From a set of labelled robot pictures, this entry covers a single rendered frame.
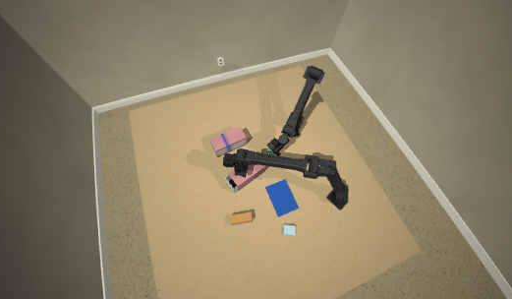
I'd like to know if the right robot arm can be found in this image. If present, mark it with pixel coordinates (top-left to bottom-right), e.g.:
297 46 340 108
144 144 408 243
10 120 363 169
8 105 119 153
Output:
269 66 325 151

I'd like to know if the blue flat rectangular slab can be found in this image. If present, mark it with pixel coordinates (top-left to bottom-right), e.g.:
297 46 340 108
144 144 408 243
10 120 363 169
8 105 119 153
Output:
265 180 299 216

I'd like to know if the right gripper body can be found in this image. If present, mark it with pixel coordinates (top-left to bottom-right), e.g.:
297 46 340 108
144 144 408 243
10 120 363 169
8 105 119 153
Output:
267 143 281 156

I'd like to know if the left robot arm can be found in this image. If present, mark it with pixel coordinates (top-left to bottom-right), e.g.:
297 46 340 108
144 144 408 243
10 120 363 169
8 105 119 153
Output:
223 149 349 209

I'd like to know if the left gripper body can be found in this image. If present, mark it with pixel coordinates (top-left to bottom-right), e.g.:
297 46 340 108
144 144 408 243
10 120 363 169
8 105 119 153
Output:
235 164 248 177

